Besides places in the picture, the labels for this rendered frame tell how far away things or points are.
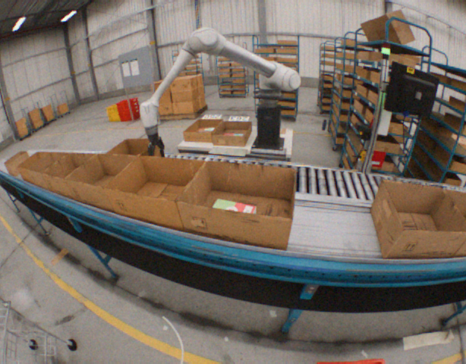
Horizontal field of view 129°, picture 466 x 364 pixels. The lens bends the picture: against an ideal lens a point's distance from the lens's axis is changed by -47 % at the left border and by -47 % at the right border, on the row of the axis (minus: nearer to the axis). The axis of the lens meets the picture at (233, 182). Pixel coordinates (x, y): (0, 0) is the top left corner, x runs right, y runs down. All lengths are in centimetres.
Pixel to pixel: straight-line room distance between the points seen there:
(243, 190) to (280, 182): 18
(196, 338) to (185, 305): 28
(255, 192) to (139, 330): 131
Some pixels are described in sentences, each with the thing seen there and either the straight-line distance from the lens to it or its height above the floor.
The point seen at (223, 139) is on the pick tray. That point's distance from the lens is 174.
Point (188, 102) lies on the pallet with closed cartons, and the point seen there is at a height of 43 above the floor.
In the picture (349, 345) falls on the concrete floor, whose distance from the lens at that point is 165.
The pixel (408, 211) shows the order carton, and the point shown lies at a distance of 114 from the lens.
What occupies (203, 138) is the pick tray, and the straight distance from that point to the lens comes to 186.
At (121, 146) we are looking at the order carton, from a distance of 190.
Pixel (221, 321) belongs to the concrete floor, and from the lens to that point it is 156.
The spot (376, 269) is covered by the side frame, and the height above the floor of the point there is 91.
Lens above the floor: 149
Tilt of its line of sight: 35 degrees down
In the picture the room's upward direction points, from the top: 4 degrees counter-clockwise
